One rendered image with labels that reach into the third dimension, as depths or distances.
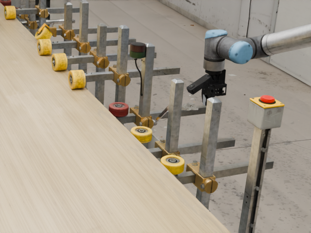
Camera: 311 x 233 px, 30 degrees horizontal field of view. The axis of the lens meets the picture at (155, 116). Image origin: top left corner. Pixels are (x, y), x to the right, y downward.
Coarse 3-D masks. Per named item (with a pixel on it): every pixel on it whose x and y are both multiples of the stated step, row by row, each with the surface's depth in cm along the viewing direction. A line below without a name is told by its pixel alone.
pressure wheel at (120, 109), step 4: (112, 104) 234; (116, 104) 235; (120, 104) 234; (124, 104) 235; (112, 108) 231; (116, 108) 231; (120, 108) 231; (124, 108) 232; (128, 108) 234; (112, 112) 232; (116, 112) 231; (120, 112) 231; (124, 112) 232; (116, 116) 232; (120, 116) 232
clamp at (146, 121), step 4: (132, 108) 242; (132, 112) 240; (136, 112) 238; (136, 116) 237; (140, 116) 234; (144, 116) 235; (148, 116) 235; (136, 120) 238; (140, 120) 234; (144, 120) 233; (148, 120) 233; (152, 120) 234; (136, 124) 238; (140, 124) 233; (144, 124) 233; (148, 124) 234; (152, 124) 234
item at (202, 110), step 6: (198, 108) 250; (204, 108) 252; (132, 114) 239; (150, 114) 241; (156, 114) 242; (186, 114) 249; (192, 114) 250; (198, 114) 252; (120, 120) 235; (126, 120) 237; (132, 120) 238
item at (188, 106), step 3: (183, 105) 248; (186, 105) 248; (189, 105) 249; (192, 105) 248; (195, 105) 249; (183, 108) 247; (186, 108) 248; (189, 108) 247; (192, 108) 248; (195, 108) 249
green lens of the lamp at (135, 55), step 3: (144, 51) 223; (132, 54) 222; (135, 54) 221; (138, 54) 221; (141, 54) 222; (144, 54) 223; (132, 57) 222; (135, 57) 222; (138, 57) 222; (141, 57) 222
